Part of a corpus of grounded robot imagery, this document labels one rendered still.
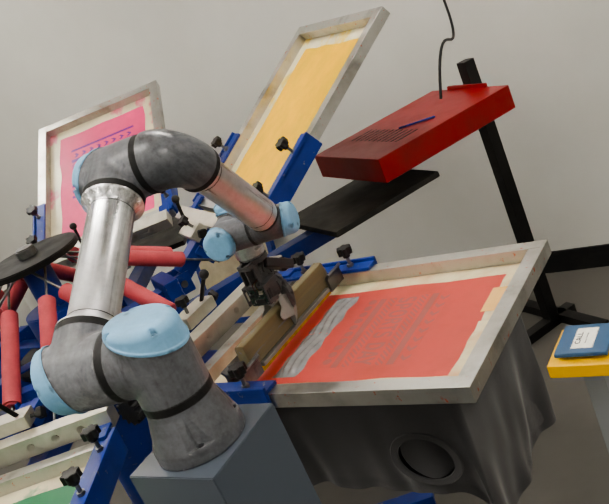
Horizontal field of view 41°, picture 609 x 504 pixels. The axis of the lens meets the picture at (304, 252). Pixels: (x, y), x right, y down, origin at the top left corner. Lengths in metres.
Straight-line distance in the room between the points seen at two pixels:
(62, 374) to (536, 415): 1.26
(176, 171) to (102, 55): 3.43
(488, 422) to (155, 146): 0.92
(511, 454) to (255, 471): 0.82
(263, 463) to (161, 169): 0.55
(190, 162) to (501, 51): 2.41
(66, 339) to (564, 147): 2.86
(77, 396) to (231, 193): 0.54
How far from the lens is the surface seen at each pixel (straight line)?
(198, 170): 1.52
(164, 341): 1.21
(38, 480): 2.10
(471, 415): 1.78
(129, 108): 3.71
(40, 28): 5.17
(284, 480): 1.36
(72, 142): 3.75
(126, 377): 1.24
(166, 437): 1.28
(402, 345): 1.86
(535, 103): 3.78
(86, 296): 1.38
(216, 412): 1.27
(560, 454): 2.97
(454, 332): 1.83
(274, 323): 2.02
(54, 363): 1.32
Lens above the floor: 1.82
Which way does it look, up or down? 19 degrees down
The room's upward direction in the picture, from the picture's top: 24 degrees counter-clockwise
